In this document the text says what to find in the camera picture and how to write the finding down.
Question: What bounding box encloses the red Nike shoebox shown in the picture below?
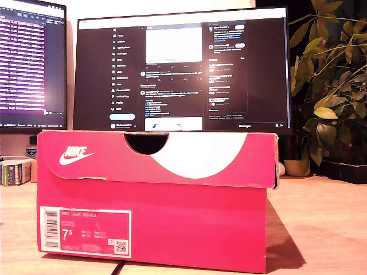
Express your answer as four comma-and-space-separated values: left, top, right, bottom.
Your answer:
36, 129, 279, 274

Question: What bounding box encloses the large black computer monitor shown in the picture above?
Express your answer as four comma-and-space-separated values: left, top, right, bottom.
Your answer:
72, 6, 294, 139

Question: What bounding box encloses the white plant pot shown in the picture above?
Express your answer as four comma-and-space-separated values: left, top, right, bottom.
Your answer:
283, 159, 311, 177

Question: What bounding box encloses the green leafy plant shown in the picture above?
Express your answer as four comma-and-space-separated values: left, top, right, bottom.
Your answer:
288, 0, 367, 167

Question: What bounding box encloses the black planter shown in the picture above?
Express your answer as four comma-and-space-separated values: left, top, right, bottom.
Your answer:
323, 158, 367, 184

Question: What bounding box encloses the computer monitor with purple text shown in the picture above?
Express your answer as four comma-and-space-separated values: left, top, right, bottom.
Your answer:
0, 0, 68, 135

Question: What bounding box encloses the black cable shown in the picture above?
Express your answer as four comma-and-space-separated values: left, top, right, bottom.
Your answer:
110, 262, 126, 275

